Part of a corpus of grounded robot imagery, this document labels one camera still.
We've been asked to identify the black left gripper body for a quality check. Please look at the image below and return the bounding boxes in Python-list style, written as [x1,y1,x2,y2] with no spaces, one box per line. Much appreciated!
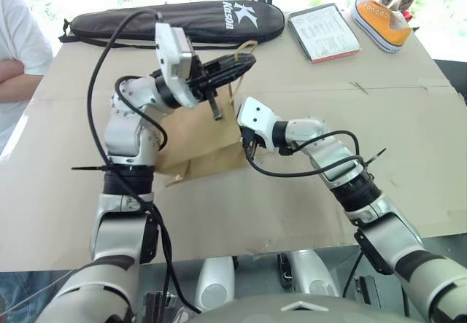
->
[189,55,224,122]

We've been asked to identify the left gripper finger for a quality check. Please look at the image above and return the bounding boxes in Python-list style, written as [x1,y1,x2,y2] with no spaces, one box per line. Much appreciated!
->
[204,53,257,74]
[211,66,255,87]

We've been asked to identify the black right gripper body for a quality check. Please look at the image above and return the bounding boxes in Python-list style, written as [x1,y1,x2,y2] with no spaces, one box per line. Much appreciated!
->
[242,125,270,149]

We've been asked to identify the brown paper bag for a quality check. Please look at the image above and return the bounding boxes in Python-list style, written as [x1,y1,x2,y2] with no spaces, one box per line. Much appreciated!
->
[155,40,258,189]

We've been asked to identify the black racket bag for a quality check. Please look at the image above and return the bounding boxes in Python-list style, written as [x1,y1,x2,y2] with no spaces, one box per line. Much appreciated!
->
[58,0,286,49]

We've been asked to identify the brown plush toy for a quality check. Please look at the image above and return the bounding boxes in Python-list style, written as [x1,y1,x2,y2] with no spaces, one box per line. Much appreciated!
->
[379,0,417,21]

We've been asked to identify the brown cardboard sheet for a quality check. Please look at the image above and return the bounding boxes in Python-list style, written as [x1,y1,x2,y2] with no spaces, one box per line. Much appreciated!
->
[0,11,467,271]

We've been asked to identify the printed white booklet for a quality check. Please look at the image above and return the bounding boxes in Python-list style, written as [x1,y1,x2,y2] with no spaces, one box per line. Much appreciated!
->
[287,4,363,64]

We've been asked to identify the black zip tie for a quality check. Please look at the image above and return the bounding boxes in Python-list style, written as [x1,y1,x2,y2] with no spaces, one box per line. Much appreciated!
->
[364,147,387,166]
[71,165,111,173]

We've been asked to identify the white robot leg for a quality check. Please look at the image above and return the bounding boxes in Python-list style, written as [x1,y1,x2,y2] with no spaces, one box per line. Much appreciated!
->
[287,249,341,298]
[195,255,236,311]

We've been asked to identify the orange canvas sneaker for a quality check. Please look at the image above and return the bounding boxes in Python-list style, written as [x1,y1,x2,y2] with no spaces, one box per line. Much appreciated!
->
[352,0,413,54]

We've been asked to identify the grey robot torso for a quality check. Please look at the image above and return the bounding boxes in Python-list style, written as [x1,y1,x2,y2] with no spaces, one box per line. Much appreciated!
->
[189,292,406,323]

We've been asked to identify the person in white shirt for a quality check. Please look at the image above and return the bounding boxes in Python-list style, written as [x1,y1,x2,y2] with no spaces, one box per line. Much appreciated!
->
[0,0,54,156]

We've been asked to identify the blue jeans leg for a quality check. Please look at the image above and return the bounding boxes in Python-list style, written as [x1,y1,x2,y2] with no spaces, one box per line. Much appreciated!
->
[0,270,74,323]

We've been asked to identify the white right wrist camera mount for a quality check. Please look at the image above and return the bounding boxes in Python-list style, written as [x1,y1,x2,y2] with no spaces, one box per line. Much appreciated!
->
[236,96,281,146]

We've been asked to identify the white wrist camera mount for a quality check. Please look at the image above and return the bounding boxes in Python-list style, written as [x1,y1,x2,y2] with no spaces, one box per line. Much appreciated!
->
[236,96,281,146]
[154,22,204,111]

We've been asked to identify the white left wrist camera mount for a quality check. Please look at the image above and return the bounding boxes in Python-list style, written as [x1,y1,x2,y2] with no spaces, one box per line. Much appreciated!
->
[154,22,204,111]

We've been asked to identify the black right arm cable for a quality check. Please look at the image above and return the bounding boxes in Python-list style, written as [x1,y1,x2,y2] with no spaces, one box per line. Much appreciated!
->
[244,130,366,177]

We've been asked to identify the short black left arm cable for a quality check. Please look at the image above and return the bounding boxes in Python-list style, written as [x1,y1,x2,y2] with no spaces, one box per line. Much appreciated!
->
[115,75,169,152]

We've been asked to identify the long black left arm cable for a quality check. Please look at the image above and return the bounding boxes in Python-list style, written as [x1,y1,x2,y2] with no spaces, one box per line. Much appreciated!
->
[87,8,201,314]

